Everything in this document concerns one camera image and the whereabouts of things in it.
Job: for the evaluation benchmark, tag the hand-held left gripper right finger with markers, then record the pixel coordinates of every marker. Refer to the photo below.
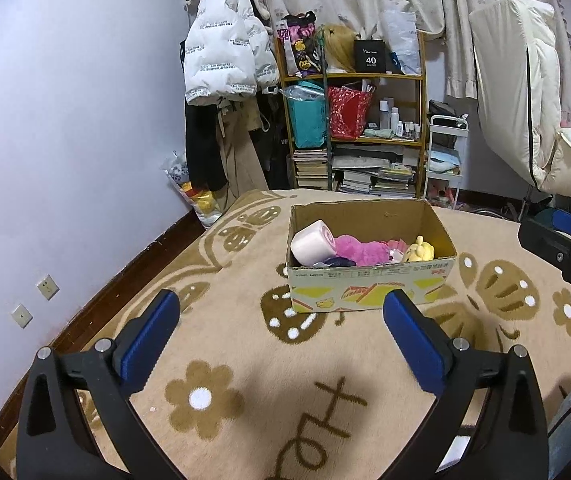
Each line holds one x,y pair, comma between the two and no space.
415,345

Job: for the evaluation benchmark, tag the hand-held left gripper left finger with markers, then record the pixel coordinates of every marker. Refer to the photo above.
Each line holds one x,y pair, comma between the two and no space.
148,342

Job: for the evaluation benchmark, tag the yellow plush toy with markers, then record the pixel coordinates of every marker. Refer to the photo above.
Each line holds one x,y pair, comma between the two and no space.
420,252

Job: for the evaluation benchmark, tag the pink tissue packet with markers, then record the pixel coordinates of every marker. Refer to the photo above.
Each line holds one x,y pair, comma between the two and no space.
396,252

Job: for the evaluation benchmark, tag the cardboard box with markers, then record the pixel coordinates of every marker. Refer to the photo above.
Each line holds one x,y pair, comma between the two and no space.
335,285

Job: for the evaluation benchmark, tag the pink plush paw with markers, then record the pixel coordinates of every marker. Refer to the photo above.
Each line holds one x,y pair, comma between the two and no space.
360,250

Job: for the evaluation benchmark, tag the dark purple plush toy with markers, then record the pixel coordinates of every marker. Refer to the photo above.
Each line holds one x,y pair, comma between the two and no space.
338,262

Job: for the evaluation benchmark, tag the white paper roll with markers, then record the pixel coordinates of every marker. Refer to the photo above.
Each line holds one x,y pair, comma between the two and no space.
310,245

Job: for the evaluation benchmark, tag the black metal stand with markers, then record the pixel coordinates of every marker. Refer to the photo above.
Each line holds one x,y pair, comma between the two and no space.
520,205

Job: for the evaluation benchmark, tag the beige flower blanket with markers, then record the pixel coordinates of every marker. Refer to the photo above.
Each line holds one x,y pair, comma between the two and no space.
245,340

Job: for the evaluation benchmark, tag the light blue folded cloth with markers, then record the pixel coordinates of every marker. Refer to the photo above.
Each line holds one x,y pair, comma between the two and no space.
444,162

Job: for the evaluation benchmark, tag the white trolley cart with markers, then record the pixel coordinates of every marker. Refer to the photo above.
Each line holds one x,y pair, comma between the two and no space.
448,122

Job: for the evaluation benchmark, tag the plastic bag of toys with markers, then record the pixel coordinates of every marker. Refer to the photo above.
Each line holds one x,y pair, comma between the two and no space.
190,185

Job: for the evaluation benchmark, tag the black item on cart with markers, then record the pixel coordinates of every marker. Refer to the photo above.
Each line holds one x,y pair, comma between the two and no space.
440,108

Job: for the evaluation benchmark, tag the stacks of books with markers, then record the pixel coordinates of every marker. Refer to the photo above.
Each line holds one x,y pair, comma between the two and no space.
360,172

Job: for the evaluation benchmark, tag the group of small bottles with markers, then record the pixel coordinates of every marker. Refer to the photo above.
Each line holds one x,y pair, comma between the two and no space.
395,122

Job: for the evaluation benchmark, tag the black hanging trousers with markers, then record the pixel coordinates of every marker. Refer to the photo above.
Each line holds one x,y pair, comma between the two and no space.
205,150

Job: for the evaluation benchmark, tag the pale green pouch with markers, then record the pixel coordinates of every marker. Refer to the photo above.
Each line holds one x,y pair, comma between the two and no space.
378,133

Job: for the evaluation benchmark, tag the beige hanging trousers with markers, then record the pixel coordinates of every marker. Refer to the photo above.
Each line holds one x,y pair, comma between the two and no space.
245,160

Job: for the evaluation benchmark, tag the black hanging coat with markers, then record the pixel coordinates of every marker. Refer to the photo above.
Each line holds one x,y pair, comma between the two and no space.
278,150

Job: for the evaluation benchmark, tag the red patterned bag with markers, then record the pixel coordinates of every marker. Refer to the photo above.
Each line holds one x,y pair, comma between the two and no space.
348,115

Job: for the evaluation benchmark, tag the wooden shelf rack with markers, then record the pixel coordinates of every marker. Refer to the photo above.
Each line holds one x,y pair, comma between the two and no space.
370,76

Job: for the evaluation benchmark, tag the teal bag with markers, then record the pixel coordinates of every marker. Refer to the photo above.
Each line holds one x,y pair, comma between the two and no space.
308,122

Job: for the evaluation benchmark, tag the clear plastic bag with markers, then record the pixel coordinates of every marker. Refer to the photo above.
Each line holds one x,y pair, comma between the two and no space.
403,35

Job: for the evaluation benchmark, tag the black gift box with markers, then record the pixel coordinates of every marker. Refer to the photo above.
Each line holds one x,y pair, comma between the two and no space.
370,56

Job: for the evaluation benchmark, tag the blonde wig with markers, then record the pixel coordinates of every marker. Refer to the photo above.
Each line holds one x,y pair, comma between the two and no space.
340,50

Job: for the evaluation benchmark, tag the white puffer jacket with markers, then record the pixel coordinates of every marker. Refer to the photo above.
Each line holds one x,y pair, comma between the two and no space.
225,45

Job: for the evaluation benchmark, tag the black and pink printed bag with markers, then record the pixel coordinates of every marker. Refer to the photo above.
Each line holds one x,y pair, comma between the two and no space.
300,45

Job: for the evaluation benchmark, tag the white wall socket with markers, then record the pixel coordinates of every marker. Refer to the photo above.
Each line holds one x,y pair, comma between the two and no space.
21,315
47,287

